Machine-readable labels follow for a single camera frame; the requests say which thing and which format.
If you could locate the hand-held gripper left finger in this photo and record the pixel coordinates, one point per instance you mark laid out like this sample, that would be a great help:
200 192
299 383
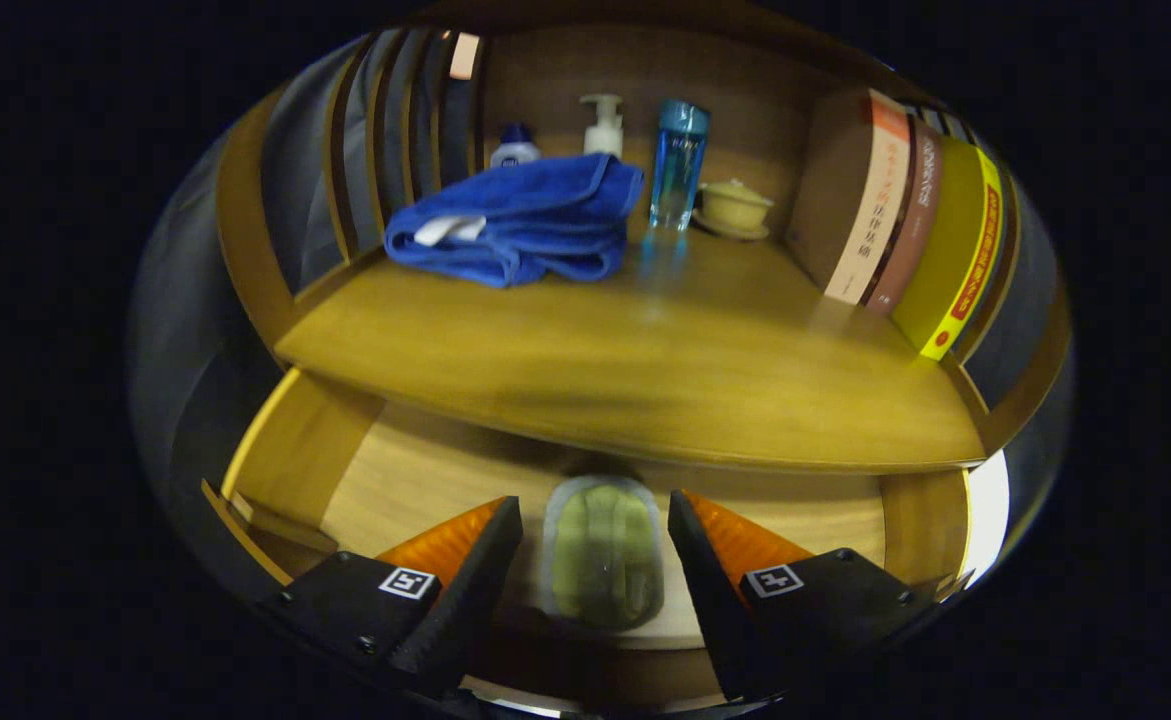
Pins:
475 585

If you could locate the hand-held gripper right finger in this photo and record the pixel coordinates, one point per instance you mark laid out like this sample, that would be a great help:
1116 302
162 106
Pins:
710 585

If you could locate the wooden drawer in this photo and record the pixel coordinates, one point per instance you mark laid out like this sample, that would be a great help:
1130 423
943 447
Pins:
415 470

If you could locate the wooden countertop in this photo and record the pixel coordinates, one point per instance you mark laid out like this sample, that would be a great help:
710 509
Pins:
695 370

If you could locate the wooden cabinet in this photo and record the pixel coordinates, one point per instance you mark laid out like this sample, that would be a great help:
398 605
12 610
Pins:
645 70

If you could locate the white table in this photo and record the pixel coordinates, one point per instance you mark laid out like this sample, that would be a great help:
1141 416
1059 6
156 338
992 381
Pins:
987 510

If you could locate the blue folded towel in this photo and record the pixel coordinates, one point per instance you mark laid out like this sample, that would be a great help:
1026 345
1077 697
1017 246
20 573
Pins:
535 215

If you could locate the yellow-green lidded teacup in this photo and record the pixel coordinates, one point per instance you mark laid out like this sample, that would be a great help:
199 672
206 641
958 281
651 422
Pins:
733 208

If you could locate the brown book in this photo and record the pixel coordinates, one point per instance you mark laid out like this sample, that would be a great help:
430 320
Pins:
913 240

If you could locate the beige book orange band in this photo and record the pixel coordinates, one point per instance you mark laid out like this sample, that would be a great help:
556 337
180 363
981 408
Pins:
845 200

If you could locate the yellow book red label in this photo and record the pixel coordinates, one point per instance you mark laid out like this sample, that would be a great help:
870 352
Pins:
950 250

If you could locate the blue glass bottle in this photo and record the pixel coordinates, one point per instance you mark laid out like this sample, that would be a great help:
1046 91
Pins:
678 165

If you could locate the small white bottle blue cap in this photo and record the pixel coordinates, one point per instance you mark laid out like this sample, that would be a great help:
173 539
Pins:
515 150

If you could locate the white pump bottle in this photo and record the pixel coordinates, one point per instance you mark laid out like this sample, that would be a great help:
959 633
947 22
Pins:
603 135

